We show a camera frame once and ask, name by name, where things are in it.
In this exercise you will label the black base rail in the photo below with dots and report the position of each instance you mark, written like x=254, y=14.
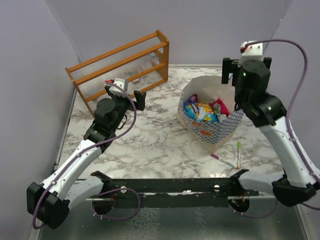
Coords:
x=177, y=192

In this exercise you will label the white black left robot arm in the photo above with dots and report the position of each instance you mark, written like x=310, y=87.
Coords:
x=51, y=201

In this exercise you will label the red pink snack bag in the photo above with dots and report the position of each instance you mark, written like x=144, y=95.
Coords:
x=219, y=108

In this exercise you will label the blue gummy snack bag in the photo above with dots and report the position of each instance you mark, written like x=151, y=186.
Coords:
x=200, y=112

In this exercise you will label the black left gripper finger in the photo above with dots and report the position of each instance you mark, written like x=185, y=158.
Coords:
x=140, y=106
x=138, y=96

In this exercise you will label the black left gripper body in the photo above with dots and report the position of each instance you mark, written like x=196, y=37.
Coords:
x=123, y=104

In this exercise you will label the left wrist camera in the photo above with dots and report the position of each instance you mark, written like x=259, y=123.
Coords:
x=121, y=83

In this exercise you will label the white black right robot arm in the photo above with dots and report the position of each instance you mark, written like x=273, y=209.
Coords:
x=298, y=184

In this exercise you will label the purple snack bag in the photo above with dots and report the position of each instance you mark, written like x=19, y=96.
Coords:
x=193, y=99

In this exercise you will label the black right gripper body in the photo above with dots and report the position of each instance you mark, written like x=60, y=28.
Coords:
x=234, y=67

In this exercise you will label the orange wooden rack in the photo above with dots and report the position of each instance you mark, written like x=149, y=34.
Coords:
x=144, y=63

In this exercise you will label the green marker pen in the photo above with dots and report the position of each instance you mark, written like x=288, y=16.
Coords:
x=239, y=147

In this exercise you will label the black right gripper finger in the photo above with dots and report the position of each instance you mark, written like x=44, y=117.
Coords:
x=226, y=69
x=267, y=61

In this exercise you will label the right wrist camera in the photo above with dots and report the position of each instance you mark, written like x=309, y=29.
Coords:
x=251, y=52

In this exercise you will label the purple marker pen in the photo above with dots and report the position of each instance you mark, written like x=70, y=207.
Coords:
x=223, y=160

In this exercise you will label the blue checkered paper bag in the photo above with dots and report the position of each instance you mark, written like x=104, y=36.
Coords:
x=212, y=135

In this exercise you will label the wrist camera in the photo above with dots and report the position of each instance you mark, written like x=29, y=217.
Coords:
x=251, y=52
x=121, y=83

